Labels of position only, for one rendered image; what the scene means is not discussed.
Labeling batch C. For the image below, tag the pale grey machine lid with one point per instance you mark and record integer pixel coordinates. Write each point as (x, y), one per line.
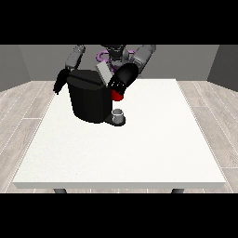
(104, 72)

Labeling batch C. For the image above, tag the small grey cup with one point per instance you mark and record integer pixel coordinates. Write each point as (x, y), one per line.
(118, 115)

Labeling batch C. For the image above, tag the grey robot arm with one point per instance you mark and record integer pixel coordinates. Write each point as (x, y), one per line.
(142, 55)
(74, 57)

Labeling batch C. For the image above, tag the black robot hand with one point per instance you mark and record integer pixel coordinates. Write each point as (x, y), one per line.
(60, 80)
(124, 77)

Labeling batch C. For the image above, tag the black coffee machine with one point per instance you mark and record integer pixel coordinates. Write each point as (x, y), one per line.
(87, 96)

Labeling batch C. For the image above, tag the red pod holder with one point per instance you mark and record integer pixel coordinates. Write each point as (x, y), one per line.
(116, 96)

